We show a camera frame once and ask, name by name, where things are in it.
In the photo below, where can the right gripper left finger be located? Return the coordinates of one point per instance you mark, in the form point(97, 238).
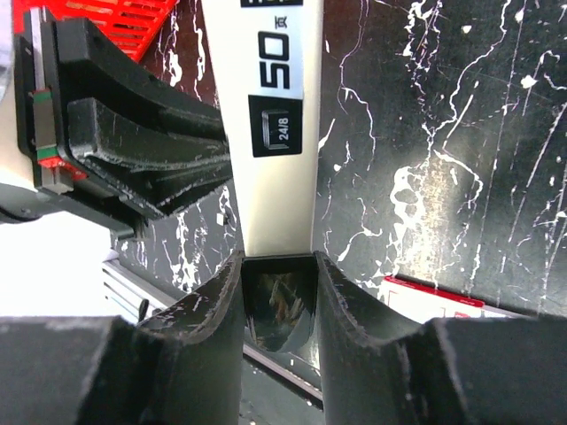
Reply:
point(181, 366)

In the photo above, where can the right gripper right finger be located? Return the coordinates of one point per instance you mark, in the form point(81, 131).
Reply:
point(379, 367)

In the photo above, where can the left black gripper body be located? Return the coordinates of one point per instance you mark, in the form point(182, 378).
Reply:
point(36, 180)

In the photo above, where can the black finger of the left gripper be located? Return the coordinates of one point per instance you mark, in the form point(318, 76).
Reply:
point(90, 65)
point(160, 174)

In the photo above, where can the white black large stapler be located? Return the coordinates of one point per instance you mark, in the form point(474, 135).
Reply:
point(267, 62)

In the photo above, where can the red plastic shopping basket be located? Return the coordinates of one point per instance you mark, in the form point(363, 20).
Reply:
point(130, 24)

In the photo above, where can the red staple box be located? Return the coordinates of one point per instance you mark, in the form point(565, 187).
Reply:
point(421, 303)

